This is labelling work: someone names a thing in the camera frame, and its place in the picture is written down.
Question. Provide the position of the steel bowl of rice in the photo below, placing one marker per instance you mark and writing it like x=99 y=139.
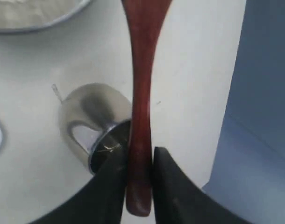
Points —
x=20 y=16

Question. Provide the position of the steel cup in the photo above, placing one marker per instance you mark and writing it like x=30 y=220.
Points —
x=94 y=121

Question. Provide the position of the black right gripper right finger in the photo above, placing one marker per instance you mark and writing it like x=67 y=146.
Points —
x=177 y=200

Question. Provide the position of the dark red wooden spoon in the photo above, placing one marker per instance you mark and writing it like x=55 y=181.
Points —
x=145 y=19

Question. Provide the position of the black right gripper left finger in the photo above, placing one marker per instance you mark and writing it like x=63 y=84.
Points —
x=98 y=202

